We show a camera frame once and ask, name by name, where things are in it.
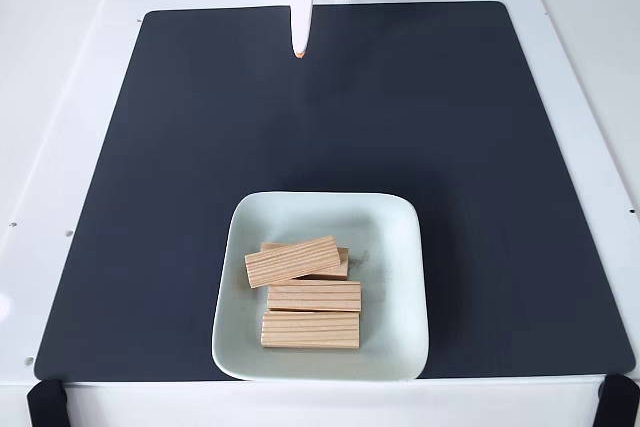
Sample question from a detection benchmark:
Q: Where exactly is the wooden block with number mark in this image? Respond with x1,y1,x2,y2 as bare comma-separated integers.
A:
244,235,342,290

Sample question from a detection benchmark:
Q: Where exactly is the grooved wooden block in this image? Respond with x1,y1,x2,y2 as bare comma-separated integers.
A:
260,309,362,351
266,280,363,314

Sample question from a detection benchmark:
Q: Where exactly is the black table mat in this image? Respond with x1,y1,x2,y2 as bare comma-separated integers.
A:
33,0,636,382

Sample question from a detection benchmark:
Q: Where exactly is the pale green square plate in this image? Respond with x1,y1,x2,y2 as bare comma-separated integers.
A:
210,190,431,382

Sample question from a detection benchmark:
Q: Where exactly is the smooth pale wooden block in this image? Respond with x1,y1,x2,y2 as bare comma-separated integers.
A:
260,241,351,283

